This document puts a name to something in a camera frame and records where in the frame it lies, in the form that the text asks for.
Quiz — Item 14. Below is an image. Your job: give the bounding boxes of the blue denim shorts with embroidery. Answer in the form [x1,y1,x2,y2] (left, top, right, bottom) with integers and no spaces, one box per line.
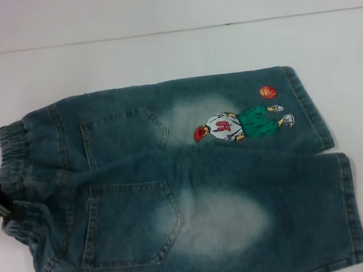
[0,57,363,272]

